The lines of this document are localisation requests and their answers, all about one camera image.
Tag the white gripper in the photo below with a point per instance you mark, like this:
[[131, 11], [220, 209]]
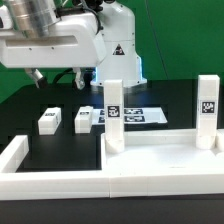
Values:
[[72, 42]]

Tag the white desk tabletop tray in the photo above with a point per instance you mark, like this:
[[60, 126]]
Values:
[[161, 151]]

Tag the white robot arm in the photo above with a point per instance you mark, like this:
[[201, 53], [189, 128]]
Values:
[[115, 22]]

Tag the marker tag sheet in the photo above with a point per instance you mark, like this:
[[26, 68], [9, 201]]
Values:
[[133, 116]]

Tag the white left fence bar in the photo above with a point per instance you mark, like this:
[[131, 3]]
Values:
[[13, 155]]

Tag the white fence bar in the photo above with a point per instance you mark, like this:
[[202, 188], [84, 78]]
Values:
[[13, 155], [105, 184]]

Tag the white front fence bar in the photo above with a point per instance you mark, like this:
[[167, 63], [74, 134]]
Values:
[[105, 184]]

